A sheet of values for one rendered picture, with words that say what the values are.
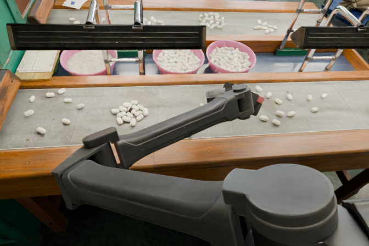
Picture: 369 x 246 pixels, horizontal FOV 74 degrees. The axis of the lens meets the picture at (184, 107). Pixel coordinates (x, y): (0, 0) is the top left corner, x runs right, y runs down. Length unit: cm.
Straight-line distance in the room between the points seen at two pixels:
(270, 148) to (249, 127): 13
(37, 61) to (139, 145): 89
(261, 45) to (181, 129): 109
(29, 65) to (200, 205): 115
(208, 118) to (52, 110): 73
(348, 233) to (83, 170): 37
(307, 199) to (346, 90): 128
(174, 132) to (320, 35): 70
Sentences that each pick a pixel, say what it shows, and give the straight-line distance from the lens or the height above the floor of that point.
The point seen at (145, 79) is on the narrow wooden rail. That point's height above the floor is 76.
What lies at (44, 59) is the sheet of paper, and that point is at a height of 78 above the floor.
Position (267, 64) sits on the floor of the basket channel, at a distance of 153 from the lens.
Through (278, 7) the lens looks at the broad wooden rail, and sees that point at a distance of 195.
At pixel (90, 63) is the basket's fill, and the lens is 131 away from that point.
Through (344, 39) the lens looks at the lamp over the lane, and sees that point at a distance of 112.
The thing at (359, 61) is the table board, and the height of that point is 72.
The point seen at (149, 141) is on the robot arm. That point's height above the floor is 111.
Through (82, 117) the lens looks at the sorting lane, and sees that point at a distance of 108.
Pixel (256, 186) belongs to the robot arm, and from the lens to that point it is 26.
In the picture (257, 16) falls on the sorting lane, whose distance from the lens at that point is 183.
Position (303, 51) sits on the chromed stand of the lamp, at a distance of 169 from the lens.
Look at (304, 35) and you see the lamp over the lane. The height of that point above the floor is 109.
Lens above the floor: 156
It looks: 50 degrees down
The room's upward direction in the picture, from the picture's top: 8 degrees clockwise
